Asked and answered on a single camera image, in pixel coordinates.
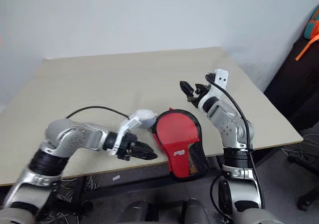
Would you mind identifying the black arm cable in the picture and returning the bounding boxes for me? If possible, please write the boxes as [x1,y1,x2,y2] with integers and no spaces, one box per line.
[66,106,131,119]
[209,76,265,214]

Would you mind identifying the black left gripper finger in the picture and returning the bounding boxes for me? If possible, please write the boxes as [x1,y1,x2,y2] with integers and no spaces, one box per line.
[129,148,159,161]
[134,140,156,154]

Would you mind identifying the orange strap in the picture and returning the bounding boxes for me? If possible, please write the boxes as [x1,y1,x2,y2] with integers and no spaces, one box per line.
[295,32,319,61]

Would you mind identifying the black cabinet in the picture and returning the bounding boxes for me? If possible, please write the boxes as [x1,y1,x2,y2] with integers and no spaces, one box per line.
[263,36,319,133]

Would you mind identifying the dark rounded shape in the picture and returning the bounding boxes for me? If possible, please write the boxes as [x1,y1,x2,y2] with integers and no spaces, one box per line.
[182,198,213,224]
[119,200,151,224]

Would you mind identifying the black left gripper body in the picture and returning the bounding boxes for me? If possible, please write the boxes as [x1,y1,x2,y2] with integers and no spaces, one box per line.
[116,132,139,161]

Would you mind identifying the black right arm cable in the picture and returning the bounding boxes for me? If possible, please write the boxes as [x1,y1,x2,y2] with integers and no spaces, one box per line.
[209,76,265,214]

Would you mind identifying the teal orange bag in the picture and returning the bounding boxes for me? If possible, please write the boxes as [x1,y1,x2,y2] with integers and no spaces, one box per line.
[305,5,319,40]

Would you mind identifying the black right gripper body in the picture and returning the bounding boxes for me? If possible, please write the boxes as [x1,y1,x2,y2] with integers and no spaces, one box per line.
[186,84,212,108]

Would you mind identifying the tangled wires under table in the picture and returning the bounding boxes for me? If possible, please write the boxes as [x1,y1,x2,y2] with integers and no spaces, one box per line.
[53,175,105,224]

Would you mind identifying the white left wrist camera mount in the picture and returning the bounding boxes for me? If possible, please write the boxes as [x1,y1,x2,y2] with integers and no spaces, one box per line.
[109,109,159,156]

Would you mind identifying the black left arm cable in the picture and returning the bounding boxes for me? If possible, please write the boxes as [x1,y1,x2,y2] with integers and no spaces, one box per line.
[66,106,131,119]

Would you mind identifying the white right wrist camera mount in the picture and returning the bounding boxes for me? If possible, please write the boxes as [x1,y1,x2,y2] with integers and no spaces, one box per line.
[198,69,229,110]

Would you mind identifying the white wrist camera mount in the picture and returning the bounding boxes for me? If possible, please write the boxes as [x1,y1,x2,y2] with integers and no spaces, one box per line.
[109,109,159,156]
[198,69,229,110]

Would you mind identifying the red black mesh paddle case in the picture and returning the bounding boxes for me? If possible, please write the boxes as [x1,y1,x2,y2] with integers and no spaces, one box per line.
[151,107,210,183]

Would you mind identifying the thin white floor wires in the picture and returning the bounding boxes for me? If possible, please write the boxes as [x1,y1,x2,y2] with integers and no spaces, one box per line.
[281,131,319,165]

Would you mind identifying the black office chair base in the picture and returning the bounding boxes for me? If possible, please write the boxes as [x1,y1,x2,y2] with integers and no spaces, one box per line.
[286,134,319,212]

